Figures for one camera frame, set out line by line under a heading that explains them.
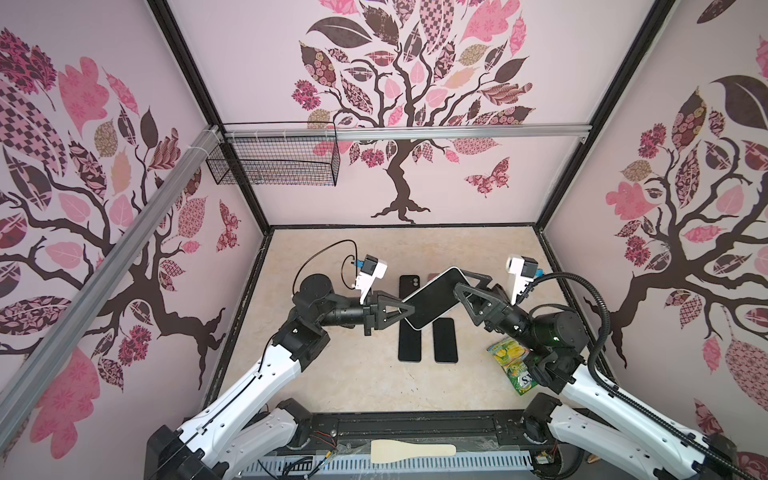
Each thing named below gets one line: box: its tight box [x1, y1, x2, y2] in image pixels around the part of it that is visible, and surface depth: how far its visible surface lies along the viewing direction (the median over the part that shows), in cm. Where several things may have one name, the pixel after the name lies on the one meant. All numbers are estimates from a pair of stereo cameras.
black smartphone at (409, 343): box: [398, 318, 422, 363], surface depth 89 cm
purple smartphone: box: [433, 317, 458, 363], surface depth 89 cm
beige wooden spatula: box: [370, 439, 457, 463], surface depth 73 cm
